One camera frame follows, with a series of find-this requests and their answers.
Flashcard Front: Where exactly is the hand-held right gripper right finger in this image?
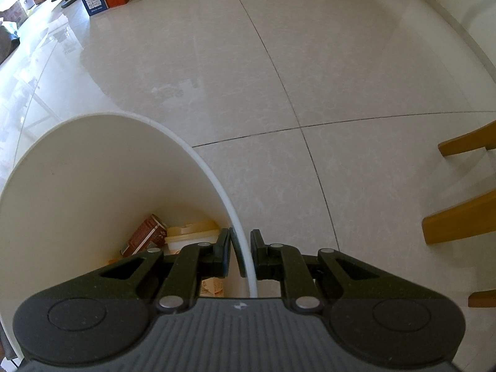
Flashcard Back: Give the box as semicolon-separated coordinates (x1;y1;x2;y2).
250;228;388;315

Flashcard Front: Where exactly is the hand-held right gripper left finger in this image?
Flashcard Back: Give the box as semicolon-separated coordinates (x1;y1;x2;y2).
99;228;232;314

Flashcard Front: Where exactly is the white plastic trash bin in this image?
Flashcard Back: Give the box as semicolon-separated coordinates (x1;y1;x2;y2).
0;112;258;361

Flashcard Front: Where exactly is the beige printed carton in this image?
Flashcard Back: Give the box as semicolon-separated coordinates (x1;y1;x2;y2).
199;277;225;298

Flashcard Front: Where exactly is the cream plastic food container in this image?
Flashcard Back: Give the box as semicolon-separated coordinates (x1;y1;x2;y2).
165;221;221;255

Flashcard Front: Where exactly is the brown drink carton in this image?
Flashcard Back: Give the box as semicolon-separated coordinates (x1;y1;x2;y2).
120;214;168;258

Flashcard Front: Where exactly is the open cardboard box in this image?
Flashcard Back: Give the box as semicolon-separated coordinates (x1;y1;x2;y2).
0;0;31;28

